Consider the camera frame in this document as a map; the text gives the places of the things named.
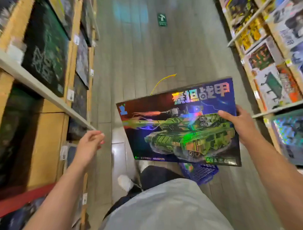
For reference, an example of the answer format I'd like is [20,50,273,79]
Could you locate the person's right hand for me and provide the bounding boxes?
[217,104,260,147]

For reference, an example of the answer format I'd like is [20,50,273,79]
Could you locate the person's left hand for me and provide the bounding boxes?
[70,130,106,170]

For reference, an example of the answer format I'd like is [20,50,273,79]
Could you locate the holographic green tank box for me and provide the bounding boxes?
[116,73,242,167]

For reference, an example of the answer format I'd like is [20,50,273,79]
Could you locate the blue plastic shopping basket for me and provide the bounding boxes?
[178,162,219,185]

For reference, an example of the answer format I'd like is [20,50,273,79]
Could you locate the person's left forearm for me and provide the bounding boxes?
[24,161,93,230]

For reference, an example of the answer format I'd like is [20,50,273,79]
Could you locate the person's black trousers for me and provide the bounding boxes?
[102,165,185,221]

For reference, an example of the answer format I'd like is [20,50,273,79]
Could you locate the person's grey clothing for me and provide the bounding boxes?
[99,178,235,230]

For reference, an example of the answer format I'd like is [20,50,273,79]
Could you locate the wooden shelf unit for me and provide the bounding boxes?
[219,0,303,169]
[0,0,102,230]

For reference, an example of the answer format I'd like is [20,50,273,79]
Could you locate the green floor arrow sticker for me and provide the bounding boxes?
[157,13,168,27]

